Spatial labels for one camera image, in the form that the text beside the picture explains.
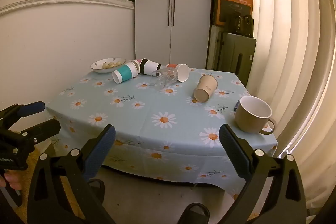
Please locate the white bowl with food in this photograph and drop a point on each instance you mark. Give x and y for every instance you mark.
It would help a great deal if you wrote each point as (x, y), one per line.
(97, 68)

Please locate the orange cardboard box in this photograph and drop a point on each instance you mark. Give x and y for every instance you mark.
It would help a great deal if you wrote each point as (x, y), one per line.
(231, 1)

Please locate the pink banded white cup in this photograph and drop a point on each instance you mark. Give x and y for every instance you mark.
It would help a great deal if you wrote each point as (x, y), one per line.
(135, 61)

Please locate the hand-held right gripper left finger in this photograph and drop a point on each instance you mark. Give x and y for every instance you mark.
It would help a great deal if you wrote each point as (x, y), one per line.
(103, 148)

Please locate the grey suitcase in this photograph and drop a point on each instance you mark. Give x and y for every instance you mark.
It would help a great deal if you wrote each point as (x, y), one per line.
(236, 53)

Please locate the pale snack pieces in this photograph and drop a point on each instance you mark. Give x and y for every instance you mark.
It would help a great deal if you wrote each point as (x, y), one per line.
(111, 65)

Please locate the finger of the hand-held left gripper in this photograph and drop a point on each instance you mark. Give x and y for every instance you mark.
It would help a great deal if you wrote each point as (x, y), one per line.
(43, 129)
(31, 107)

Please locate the clear drinking glass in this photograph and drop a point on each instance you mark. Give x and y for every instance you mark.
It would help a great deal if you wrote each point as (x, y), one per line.
(164, 77)

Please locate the dark pouch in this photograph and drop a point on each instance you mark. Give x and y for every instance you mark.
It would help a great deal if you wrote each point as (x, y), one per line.
(241, 24)

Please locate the beige ceramic mug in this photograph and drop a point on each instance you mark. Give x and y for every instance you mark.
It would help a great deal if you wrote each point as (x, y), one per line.
(246, 119)

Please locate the floral light blue tablecloth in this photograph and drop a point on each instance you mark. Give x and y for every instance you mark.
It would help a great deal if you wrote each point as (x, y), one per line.
(147, 106)

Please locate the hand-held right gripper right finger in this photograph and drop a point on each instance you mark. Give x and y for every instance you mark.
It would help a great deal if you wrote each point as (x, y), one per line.
(234, 151)

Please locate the black banded white cup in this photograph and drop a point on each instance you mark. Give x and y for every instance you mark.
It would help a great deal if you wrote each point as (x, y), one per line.
(149, 65)

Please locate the brown paper cup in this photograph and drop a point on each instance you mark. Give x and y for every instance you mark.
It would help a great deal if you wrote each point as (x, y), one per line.
(207, 86)

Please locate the black sandal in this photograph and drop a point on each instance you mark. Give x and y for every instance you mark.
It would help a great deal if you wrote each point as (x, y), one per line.
(97, 187)
(194, 212)

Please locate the white wardrobe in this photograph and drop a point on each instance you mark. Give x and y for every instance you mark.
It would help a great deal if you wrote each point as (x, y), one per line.
(155, 16)

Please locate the cream curtain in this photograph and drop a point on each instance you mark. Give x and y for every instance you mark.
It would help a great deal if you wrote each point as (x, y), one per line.
(294, 43)

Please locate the red banded white cup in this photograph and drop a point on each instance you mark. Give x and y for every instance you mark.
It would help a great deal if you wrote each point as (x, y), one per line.
(182, 72)

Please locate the person's left hand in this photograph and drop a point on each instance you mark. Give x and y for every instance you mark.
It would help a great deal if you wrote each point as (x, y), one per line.
(11, 178)

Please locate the teal banded white cup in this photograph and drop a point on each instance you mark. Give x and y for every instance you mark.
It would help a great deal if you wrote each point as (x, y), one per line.
(125, 73)

